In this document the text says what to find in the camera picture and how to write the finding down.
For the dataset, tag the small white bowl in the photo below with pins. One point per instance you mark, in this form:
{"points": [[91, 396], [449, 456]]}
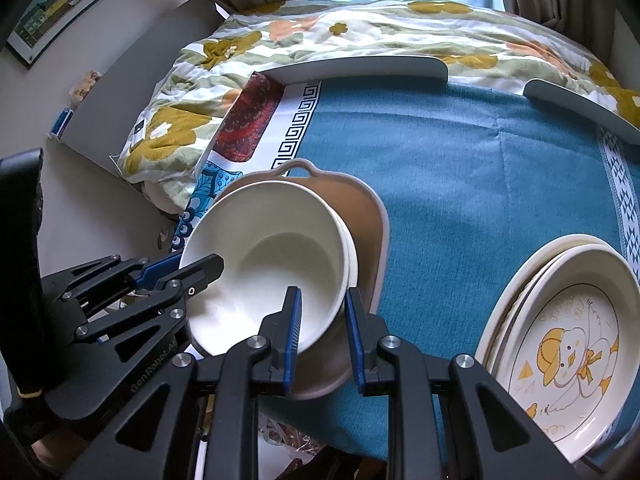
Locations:
{"points": [[270, 260]]}

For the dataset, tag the teal tablecloth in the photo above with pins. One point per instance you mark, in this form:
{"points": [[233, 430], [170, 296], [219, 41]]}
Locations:
{"points": [[450, 185]]}

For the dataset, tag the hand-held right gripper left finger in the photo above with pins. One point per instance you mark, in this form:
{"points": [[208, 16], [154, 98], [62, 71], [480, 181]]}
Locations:
{"points": [[292, 340]]}

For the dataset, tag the pink baking dish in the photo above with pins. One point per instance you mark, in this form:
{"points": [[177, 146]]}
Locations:
{"points": [[367, 230]]}

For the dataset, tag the white tray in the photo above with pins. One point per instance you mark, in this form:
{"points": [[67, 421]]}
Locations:
{"points": [[360, 67]]}

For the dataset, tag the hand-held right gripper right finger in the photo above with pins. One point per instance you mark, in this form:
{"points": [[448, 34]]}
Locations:
{"points": [[356, 350]]}

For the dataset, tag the white headboard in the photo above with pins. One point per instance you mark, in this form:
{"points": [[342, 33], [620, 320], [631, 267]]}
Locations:
{"points": [[140, 60]]}

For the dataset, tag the cream bowl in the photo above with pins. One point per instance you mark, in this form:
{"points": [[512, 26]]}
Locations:
{"points": [[351, 260]]}

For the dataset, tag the cream duck print plate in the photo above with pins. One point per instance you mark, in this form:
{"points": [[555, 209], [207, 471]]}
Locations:
{"points": [[575, 350]]}

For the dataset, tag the floral duvet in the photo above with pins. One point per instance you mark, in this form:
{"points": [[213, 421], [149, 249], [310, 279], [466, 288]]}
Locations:
{"points": [[400, 30]]}

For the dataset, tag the framed picture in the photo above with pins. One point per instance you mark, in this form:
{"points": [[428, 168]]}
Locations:
{"points": [[55, 10]]}

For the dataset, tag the small floral box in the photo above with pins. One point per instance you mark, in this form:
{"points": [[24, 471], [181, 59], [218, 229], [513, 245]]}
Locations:
{"points": [[85, 85]]}

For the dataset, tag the small blue box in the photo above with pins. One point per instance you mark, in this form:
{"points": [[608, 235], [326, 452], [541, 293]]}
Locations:
{"points": [[61, 122]]}

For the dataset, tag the large grey plate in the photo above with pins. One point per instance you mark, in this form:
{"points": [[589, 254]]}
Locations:
{"points": [[505, 312]]}

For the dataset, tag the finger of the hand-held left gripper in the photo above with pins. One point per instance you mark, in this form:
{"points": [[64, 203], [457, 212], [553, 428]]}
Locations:
{"points": [[200, 270], [155, 271]]}

